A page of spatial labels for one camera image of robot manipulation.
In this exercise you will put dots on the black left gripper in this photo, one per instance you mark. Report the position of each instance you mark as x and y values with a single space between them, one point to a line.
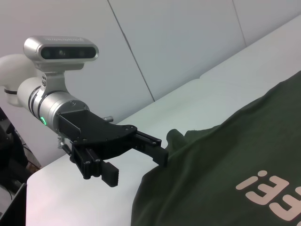
94 131

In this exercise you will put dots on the dark green FREE t-shirt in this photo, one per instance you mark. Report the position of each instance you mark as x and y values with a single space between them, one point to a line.
223 153

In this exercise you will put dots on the black background equipment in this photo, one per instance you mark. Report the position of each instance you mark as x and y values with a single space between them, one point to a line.
9 150

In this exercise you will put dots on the dark grey side cabinet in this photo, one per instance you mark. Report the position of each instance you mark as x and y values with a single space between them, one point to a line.
14 207

